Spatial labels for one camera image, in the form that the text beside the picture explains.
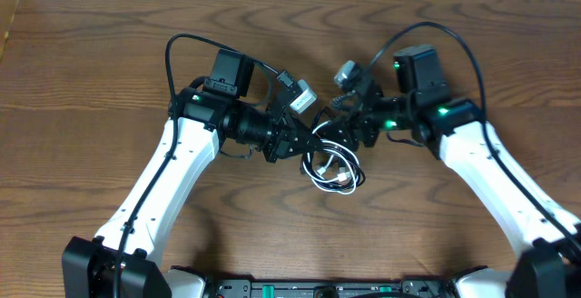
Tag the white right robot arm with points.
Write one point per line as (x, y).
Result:
(543, 235)

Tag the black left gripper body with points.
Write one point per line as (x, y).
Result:
(276, 136)

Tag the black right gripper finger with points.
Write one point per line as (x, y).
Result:
(340, 135)
(338, 118)

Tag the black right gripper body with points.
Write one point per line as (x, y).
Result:
(364, 123)

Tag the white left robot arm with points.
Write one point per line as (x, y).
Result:
(124, 257)

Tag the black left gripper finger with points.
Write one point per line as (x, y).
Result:
(301, 132)
(303, 142)

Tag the cardboard box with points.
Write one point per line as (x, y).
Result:
(7, 15)

